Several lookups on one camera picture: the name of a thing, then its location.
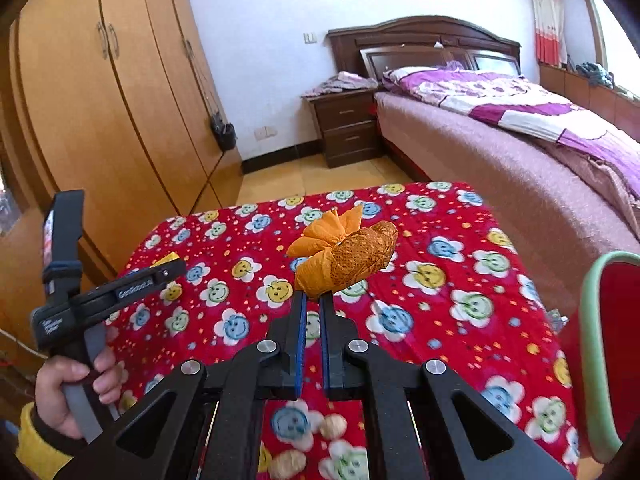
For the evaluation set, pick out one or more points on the wooden window cabinet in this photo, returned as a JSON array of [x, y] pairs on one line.
[[575, 87]]

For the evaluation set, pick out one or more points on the dark wooden headboard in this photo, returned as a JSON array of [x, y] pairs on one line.
[[425, 30]]

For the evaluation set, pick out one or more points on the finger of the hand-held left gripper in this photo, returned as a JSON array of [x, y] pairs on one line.
[[170, 274]]

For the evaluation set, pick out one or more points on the pile of pink clothes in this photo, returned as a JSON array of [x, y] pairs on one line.
[[345, 82]]

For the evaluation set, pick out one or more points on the red and white curtain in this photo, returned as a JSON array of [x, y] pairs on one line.
[[547, 25]]

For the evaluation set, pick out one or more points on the purple patterned quilt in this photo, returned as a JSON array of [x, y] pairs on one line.
[[500, 90]]

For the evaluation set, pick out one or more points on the wooden wardrobe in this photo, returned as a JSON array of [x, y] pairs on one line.
[[125, 110]]

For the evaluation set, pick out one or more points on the grey-blue clothes heap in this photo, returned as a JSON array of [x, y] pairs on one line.
[[595, 74]]

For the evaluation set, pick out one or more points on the person's left hand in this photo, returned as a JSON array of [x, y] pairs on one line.
[[55, 390]]

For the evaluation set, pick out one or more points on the white wall socket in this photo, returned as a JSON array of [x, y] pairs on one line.
[[265, 133]]

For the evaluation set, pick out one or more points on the dark wooden nightstand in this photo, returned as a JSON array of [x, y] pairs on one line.
[[345, 130]]

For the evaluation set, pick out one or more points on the red bucket with green rim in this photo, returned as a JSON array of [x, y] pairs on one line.
[[620, 360]]

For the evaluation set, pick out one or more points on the bed with pink cover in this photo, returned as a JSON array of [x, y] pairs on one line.
[[475, 160]]

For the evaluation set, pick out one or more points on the black hanging bag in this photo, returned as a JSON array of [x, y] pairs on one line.
[[223, 135]]

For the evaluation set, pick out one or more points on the silver crinkled foil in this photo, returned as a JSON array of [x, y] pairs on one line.
[[556, 321]]

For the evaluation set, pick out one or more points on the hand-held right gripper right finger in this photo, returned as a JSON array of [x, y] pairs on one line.
[[326, 355]]

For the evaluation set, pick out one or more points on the walnut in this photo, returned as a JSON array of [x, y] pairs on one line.
[[333, 427]]

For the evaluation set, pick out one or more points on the small printed cardboard box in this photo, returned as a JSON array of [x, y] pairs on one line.
[[170, 260]]

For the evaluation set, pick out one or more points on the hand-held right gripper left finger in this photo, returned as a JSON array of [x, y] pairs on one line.
[[301, 350]]

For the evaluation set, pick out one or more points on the wooden shelf unit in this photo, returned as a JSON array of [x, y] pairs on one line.
[[25, 280]]

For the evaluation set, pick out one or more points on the knotted orange foam net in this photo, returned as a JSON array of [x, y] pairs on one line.
[[350, 260]]

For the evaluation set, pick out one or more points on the person's left forearm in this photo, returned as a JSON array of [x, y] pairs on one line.
[[37, 452]]

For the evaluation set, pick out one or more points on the red flower print tablecloth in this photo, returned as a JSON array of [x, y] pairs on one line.
[[400, 340]]

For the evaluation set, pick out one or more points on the window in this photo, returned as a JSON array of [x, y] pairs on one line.
[[617, 60]]

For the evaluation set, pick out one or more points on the peanut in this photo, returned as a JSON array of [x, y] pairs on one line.
[[288, 465]]

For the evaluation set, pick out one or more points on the wall light switch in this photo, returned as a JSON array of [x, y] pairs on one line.
[[310, 38]]

